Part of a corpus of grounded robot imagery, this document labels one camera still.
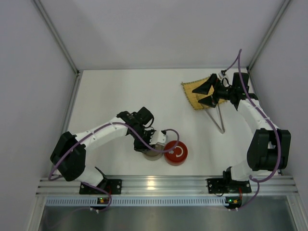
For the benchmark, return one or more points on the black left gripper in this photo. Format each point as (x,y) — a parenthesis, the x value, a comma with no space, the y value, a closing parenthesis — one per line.
(140,146)

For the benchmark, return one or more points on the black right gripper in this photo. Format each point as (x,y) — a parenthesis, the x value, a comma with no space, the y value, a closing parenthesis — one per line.
(215,92)

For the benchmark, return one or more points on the grey round lid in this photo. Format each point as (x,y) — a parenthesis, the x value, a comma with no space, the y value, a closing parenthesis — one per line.
(157,147)

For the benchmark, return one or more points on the grey-banded steel bowl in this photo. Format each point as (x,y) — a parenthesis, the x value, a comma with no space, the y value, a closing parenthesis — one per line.
(152,158)

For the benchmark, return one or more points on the steel serving tongs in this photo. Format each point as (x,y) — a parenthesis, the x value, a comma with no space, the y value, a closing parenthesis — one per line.
(220,126)

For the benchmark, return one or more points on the red-banded steel bowl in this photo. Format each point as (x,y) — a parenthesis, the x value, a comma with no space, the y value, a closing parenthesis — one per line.
(176,163)

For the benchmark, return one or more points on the red round lid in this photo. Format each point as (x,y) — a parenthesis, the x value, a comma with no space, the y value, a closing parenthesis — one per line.
(179,153)

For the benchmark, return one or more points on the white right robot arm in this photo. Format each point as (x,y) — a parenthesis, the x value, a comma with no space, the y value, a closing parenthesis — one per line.
(270,146)

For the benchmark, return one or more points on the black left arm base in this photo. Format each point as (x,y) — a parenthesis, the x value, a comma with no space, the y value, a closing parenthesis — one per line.
(106,186)

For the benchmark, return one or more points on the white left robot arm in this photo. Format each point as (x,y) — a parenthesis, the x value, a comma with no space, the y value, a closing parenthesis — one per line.
(69,155)

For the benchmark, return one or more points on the bamboo mat tray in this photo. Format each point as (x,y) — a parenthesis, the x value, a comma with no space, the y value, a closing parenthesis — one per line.
(193,98)

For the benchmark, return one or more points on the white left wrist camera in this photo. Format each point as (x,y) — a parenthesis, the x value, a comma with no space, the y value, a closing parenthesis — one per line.
(158,137)

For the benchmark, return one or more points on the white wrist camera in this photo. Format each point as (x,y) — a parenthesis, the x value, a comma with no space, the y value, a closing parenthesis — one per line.
(158,137)
(224,78)

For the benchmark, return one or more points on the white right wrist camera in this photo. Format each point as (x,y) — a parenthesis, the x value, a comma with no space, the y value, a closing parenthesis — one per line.
(224,78)

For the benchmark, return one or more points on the slotted cable duct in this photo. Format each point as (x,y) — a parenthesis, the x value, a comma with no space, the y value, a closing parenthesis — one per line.
(140,201)

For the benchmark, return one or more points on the aluminium front rail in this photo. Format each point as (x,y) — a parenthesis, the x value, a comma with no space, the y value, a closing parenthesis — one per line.
(166,186)

